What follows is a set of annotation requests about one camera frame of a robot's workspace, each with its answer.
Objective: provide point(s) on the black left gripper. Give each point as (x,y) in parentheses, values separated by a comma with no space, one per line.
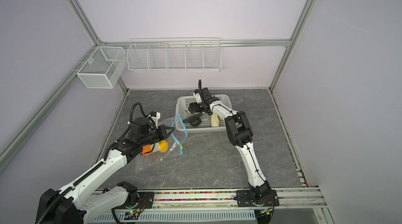
(161,128)

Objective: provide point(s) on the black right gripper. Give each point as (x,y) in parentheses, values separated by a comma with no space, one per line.
(194,106)

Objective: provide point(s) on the white perforated plastic basket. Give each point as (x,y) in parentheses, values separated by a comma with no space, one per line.
(205,125)

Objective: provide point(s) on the yellow lemon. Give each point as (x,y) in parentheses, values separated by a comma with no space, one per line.
(162,146)

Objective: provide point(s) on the clear zip top bag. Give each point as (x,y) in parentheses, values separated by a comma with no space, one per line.
(179,136)

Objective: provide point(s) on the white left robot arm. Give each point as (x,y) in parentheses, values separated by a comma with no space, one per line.
(72,204)

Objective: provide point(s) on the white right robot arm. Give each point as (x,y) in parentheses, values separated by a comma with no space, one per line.
(240,135)

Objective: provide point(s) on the dark round fruit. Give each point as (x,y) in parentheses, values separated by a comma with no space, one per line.
(195,122)

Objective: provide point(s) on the dark eggplant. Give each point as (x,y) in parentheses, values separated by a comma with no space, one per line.
(190,119)

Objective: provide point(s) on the small white mesh basket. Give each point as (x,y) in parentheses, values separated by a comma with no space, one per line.
(103,68)

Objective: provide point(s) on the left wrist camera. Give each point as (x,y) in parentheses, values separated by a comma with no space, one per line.
(143,123)

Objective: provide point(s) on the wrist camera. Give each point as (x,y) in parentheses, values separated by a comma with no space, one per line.
(143,123)
(206,95)

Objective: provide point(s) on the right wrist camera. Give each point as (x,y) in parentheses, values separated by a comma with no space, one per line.
(206,95)

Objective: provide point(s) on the long white wire shelf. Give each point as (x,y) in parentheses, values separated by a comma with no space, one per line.
(174,54)

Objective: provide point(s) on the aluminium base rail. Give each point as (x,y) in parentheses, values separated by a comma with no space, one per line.
(194,197)

